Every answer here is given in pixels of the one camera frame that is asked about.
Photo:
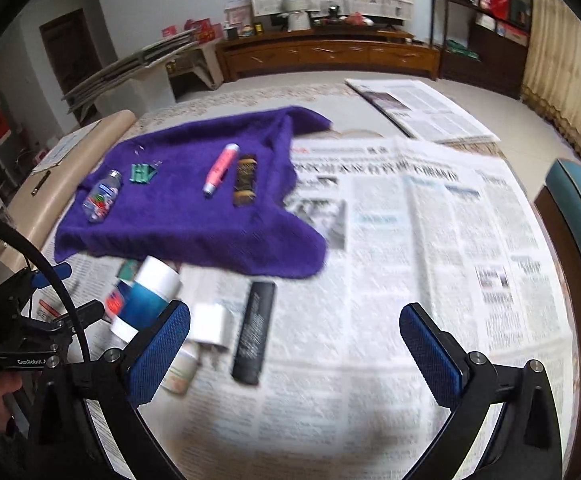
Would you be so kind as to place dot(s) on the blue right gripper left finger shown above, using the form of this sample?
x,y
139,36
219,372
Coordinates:
x,y
151,352

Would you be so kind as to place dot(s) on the white usb plug light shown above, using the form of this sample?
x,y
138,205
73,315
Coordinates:
x,y
212,325

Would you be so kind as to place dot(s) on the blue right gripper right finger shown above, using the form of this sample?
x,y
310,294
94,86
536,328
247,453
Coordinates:
x,y
439,357

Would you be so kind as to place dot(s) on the folded grey rack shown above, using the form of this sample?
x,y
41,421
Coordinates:
x,y
111,76

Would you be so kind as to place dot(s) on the clear candy bottle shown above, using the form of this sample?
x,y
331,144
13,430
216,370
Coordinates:
x,y
102,197

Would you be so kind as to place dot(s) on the white paper on armrest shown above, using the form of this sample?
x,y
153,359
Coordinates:
x,y
63,147

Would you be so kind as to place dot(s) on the small white cream tube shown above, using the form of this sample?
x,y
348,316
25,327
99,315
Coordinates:
x,y
182,370

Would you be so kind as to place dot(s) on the white lace tablecloth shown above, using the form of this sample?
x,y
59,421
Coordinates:
x,y
352,117

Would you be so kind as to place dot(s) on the beige sofa armrest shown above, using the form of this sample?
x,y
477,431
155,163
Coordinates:
x,y
35,216

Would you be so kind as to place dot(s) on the white side table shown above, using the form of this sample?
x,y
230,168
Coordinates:
x,y
201,61

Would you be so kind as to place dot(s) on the green binder clip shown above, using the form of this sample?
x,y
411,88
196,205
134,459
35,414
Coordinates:
x,y
143,173

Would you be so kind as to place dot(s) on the blue white cylindrical bottle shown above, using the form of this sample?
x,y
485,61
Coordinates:
x,y
154,286

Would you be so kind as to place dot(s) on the wooden tv cabinet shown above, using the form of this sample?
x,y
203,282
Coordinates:
x,y
325,48

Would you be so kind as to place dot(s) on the black gold lighter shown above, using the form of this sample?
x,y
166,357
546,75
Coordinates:
x,y
244,191

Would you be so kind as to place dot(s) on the dark shelving unit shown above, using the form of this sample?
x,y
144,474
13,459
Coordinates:
x,y
483,43

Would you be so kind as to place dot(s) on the folded newspaper at right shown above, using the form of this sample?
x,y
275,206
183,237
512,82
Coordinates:
x,y
422,112

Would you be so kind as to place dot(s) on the black pen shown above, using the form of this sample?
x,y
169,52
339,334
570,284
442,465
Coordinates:
x,y
41,182

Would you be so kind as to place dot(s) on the pink white lip balm tube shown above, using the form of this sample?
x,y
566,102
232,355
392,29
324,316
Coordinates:
x,y
219,168

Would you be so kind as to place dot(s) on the purple towel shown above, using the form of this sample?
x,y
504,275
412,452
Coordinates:
x,y
171,219

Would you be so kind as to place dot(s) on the beige curtain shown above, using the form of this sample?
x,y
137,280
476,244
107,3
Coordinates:
x,y
552,81

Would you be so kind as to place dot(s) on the black rectangular tube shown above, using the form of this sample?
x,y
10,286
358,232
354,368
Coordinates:
x,y
251,345

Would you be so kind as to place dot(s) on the newspaper on table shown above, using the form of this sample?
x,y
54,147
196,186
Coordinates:
x,y
339,394

